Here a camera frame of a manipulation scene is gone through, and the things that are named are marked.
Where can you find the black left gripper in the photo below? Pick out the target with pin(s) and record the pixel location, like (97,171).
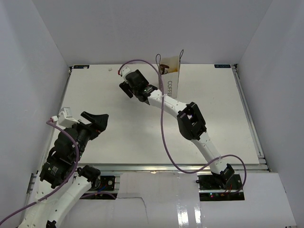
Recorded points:
(99,123)

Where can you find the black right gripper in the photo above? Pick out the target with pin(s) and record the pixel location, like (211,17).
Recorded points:
(126,86)

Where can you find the brown chocolate bar wrapper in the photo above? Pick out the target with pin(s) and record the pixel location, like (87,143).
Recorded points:
(164,68)

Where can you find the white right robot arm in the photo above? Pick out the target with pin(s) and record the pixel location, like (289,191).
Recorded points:
(191,123)

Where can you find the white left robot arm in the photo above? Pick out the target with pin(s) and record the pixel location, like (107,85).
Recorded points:
(61,181)

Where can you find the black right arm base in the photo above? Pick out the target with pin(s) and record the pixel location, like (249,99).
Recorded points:
(210,190)

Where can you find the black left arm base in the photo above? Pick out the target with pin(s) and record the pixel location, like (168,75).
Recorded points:
(100,185)

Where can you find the white paper coffee bag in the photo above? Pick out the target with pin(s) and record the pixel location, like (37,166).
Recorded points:
(171,79)

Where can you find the black corner label left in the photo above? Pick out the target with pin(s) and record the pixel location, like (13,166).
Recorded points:
(81,66)

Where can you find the black corner label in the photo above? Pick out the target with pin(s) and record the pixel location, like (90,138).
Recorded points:
(222,66)
(81,66)

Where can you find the black corner label right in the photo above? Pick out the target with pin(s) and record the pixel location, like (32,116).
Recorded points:
(222,66)

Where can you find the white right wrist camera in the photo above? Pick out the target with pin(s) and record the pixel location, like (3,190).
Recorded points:
(124,71)

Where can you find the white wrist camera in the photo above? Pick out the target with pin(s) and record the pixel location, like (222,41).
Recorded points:
(64,118)
(124,71)

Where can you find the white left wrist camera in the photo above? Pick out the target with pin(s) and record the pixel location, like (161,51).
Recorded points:
(64,118)

